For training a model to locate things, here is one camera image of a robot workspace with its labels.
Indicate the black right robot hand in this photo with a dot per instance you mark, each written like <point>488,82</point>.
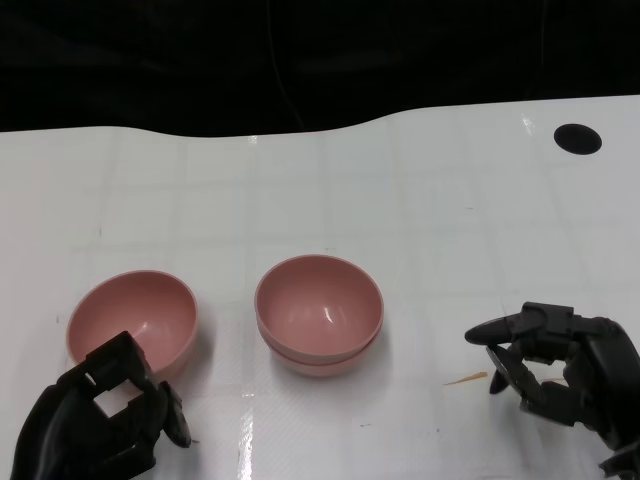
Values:
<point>600,390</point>

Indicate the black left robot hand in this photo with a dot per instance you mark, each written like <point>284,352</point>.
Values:
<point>50,440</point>

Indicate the pink plastic bowl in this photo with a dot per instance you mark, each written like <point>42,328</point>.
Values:
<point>145,305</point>
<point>315,305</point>
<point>320,369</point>

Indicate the brown sliver on table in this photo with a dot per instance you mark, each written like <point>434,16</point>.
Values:
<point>466,379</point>

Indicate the black round table grommet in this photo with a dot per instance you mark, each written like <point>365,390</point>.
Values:
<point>577,138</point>

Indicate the black backdrop cloth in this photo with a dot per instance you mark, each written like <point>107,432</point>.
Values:
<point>150,60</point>

